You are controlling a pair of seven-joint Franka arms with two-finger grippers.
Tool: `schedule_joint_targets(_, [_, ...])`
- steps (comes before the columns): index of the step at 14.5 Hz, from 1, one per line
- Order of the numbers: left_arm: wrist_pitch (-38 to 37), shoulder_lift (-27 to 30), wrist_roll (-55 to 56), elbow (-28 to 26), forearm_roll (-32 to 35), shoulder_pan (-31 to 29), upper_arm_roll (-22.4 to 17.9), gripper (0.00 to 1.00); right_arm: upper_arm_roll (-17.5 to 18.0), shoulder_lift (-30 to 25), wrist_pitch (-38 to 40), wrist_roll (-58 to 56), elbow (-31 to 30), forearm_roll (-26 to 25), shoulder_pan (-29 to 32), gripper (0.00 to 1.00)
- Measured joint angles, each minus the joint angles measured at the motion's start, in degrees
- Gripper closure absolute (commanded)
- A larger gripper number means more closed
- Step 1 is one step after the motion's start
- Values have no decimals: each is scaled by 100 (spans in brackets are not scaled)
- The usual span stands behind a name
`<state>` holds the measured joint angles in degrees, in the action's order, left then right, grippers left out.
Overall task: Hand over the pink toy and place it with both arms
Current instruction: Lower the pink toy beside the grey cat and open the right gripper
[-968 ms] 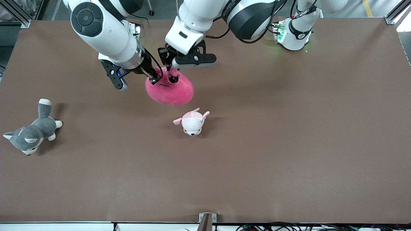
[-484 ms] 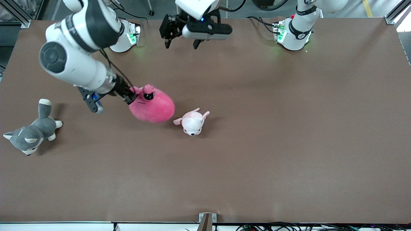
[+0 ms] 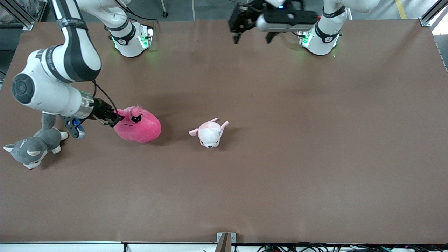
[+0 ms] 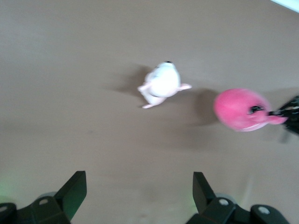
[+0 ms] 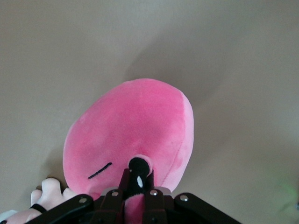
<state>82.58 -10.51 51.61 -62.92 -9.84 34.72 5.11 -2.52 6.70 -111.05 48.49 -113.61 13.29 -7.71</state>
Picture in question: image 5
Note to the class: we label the white pink puppy plush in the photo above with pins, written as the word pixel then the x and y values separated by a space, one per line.
pixel 49 190

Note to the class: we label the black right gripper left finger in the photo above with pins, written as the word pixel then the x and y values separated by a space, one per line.
pixel 109 205

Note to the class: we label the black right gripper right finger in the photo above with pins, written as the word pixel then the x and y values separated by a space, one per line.
pixel 158 207

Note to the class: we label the pink blob plush toy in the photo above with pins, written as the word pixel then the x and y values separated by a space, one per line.
pixel 130 126

